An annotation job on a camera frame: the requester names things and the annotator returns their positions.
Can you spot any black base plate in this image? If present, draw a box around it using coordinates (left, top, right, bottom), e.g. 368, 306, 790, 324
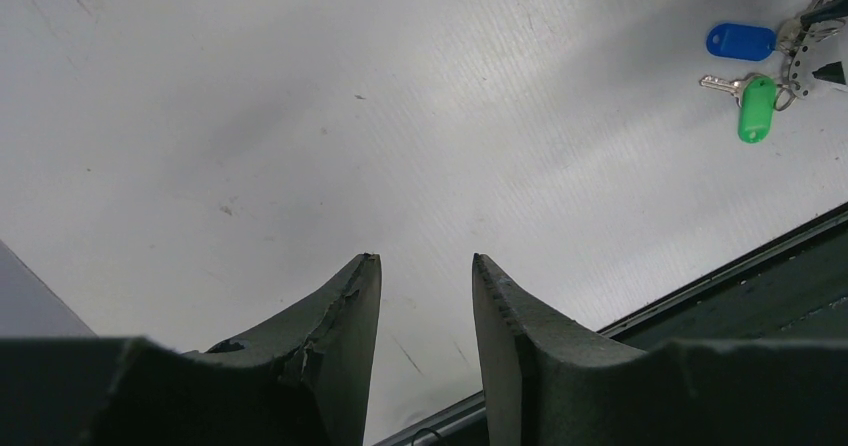
370, 201, 848, 446

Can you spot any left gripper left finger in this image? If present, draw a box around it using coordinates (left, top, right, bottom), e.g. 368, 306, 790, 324
1, 253, 382, 445

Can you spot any green tagged key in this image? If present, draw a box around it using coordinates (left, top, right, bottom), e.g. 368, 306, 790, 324
699, 73, 778, 144

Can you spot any keyring with keys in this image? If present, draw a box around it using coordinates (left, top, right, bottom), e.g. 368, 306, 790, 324
705, 0, 847, 111

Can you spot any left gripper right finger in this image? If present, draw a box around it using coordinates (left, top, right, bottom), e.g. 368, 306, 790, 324
471, 252, 848, 446

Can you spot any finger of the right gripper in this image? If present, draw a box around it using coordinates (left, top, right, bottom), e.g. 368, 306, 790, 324
798, 0, 847, 87

